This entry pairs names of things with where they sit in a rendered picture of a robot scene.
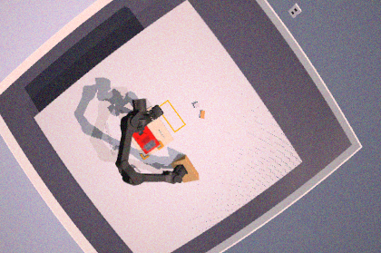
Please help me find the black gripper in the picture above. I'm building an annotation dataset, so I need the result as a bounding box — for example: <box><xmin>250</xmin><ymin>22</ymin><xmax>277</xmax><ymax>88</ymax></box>
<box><xmin>143</xmin><ymin>104</ymin><xmax>163</xmax><ymax>127</ymax></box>

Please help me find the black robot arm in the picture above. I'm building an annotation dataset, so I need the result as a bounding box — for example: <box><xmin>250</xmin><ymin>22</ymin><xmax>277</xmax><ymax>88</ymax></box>
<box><xmin>115</xmin><ymin>99</ymin><xmax>188</xmax><ymax>186</ymax></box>

